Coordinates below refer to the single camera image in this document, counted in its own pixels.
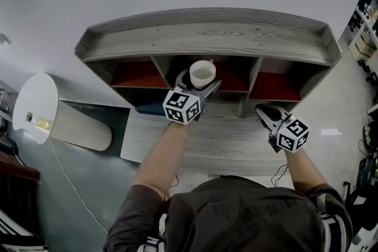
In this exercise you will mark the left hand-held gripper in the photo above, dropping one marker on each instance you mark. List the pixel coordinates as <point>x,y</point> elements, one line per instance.
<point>181,106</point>

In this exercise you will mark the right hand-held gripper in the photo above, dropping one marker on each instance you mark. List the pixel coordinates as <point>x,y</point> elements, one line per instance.
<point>292,134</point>

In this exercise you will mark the white cup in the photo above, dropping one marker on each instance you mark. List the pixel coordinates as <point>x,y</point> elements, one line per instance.
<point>202,72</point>

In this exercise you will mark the grey wooden shelf unit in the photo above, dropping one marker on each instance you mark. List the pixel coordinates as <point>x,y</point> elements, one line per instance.
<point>206,38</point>

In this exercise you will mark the person's left forearm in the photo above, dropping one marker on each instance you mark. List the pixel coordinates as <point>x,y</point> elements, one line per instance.
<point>159,156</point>

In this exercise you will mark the person's right forearm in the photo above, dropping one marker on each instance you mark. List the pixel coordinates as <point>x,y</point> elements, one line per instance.
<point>301,168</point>

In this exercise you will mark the grey wooden desk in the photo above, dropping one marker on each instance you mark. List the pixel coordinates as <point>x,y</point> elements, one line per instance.
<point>230,144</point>

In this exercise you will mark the dark blue box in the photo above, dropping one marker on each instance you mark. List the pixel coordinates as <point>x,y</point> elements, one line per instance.
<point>149,109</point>

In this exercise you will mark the white paper sheet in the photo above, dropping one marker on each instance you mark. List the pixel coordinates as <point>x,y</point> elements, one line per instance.
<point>331,132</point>

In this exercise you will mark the person's dark shirt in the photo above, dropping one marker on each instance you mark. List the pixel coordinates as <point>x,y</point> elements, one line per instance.
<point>236,215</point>

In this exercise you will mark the white storage rack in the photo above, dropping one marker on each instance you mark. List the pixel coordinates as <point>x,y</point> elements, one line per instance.
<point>364,23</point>

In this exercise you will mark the glass bottle with yellow liquid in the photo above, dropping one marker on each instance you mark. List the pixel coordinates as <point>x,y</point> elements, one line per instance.
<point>42,122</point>

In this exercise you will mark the dark wooden staircase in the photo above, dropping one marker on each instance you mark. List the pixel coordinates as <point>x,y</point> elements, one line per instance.
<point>17,191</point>

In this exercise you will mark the white curved pedestal table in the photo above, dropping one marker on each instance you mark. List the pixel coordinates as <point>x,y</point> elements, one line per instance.
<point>38,97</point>

